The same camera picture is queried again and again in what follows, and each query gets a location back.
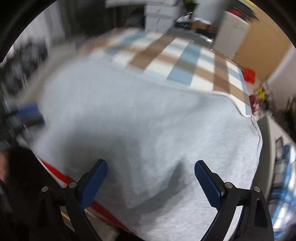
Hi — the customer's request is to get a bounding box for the grey printed hoodie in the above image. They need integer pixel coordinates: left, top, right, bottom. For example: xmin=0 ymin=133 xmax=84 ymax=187
xmin=30 ymin=56 xmax=264 ymax=241

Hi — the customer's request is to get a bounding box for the checked bed blanket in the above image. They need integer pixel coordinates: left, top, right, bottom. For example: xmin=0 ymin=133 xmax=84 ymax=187
xmin=76 ymin=28 xmax=255 ymax=116

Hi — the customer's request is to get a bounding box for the pile of dark clothes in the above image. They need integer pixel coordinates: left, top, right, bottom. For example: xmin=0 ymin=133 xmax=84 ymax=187
xmin=5 ymin=42 xmax=47 ymax=93

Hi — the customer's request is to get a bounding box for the wooden door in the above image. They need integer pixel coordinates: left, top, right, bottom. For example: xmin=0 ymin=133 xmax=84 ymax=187
xmin=233 ymin=0 xmax=292 ymax=77

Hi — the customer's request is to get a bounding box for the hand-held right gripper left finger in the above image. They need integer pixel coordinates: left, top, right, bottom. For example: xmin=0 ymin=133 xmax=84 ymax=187
xmin=29 ymin=159 xmax=108 ymax=241

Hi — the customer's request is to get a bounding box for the orange plastic bag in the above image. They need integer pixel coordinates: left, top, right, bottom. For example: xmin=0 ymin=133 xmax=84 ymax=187
xmin=243 ymin=67 xmax=257 ymax=84

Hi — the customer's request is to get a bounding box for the brown cardboard box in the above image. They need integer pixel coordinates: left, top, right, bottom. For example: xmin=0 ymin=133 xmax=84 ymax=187
xmin=192 ymin=20 xmax=212 ymax=32

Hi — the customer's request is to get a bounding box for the black plastic crate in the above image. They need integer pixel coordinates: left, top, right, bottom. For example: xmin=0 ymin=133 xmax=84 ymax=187
xmin=174 ymin=19 xmax=192 ymax=29

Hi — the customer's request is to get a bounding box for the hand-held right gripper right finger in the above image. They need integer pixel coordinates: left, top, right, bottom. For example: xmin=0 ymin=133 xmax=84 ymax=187
xmin=194 ymin=159 xmax=275 ymax=241

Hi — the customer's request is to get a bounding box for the white drawer desk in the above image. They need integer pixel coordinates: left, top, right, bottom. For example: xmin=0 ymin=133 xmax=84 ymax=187
xmin=144 ymin=0 xmax=185 ymax=32

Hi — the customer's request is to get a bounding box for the silver suitcase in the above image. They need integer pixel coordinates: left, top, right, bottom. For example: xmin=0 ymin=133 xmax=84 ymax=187
xmin=213 ymin=10 xmax=251 ymax=59

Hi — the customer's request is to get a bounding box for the pile of mixed shoes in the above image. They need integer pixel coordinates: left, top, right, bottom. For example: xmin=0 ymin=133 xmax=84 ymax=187
xmin=248 ymin=86 xmax=275 ymax=114

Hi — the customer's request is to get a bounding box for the grey side table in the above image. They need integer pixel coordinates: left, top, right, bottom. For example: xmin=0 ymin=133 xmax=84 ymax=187
xmin=255 ymin=115 xmax=281 ymax=193

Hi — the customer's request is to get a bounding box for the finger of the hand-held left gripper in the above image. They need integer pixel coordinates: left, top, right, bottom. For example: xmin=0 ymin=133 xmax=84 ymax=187
xmin=5 ymin=104 xmax=45 ymax=129

